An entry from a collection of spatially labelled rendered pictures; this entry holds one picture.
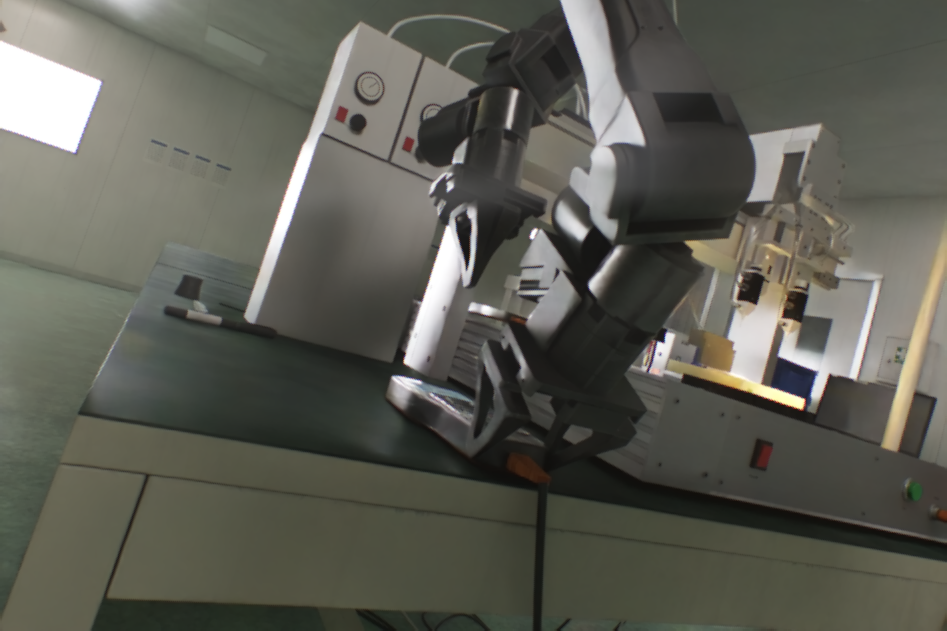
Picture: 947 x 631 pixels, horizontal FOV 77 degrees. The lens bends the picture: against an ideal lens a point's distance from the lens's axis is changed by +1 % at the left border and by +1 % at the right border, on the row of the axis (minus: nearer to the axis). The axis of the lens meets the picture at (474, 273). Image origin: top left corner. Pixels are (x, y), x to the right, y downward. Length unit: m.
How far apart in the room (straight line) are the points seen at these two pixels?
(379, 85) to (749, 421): 0.66
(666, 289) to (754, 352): 1.06
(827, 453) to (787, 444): 0.07
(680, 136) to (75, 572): 0.39
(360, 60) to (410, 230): 0.26
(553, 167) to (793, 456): 0.55
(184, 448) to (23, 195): 7.61
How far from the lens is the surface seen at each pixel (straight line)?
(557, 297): 0.41
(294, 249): 0.89
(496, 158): 0.57
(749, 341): 1.44
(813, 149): 1.30
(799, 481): 0.76
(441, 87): 0.97
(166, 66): 8.03
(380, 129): 0.92
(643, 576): 0.56
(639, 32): 0.40
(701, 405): 0.62
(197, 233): 7.82
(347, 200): 0.90
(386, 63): 0.95
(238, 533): 0.39
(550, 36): 0.65
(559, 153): 1.01
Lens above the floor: 0.85
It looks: 4 degrees up
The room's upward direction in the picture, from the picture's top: 17 degrees clockwise
